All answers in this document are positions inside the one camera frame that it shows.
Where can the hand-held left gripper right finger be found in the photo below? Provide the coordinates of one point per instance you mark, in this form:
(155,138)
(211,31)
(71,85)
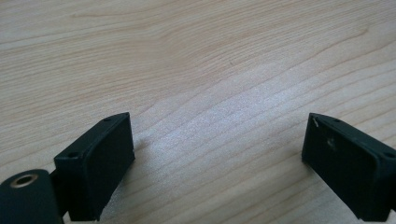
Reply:
(348,168)

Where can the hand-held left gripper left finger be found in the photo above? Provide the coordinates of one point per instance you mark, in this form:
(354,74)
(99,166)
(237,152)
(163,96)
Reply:
(106,161)

